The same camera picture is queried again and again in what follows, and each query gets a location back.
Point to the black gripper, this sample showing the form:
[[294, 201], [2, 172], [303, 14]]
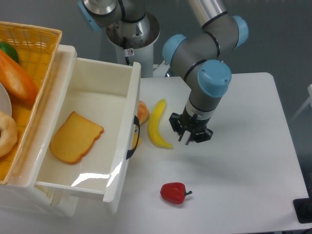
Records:
[[191, 123]]

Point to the white top drawer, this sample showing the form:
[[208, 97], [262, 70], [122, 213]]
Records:
[[105, 94]]

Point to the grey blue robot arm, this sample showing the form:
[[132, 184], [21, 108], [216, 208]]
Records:
[[194, 60]]

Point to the white drawer cabinet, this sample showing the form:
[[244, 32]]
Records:
[[21, 192]]

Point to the yellow banana toy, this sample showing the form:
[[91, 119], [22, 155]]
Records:
[[153, 126]]

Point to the red bell pepper toy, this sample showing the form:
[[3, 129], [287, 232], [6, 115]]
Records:
[[174, 192]]

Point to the toast slice toy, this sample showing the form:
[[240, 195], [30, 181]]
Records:
[[75, 138]]

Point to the black device at edge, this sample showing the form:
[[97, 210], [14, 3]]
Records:
[[303, 209]]

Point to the yellow woven basket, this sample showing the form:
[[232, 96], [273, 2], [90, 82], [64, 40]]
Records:
[[36, 47]]

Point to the orange baguette toy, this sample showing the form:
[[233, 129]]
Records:
[[14, 78]]

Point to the beige bagel toy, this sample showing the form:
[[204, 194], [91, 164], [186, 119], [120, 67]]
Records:
[[8, 133]]

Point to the white plate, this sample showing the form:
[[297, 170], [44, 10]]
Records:
[[5, 102]]

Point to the green pepper toy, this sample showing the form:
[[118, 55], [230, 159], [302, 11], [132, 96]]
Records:
[[10, 51]]

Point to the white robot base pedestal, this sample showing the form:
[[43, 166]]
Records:
[[134, 42]]

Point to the white frame at right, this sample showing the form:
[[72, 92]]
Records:
[[307, 103]]

